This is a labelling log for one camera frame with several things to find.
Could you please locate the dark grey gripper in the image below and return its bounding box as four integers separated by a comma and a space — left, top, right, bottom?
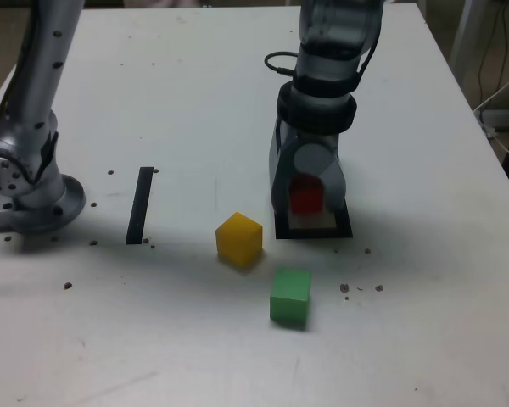
267, 122, 348, 217

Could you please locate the red cube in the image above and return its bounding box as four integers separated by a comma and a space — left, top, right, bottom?
290, 176, 324, 215

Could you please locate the yellow cube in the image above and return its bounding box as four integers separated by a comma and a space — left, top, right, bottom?
215, 211, 264, 267

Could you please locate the green cube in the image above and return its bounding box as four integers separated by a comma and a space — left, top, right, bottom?
269, 266, 313, 330

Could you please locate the black tape square outline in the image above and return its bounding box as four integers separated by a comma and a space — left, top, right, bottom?
273, 181, 354, 241

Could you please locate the black tape strip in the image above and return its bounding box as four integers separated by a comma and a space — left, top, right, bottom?
125, 167, 154, 246

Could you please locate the black background cable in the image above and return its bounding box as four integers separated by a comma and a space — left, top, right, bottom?
476, 0, 509, 110

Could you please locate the white background cable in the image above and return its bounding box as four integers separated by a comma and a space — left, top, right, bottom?
473, 62, 509, 159

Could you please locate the white metal post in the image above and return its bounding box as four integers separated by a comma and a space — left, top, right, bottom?
449, 0, 487, 90

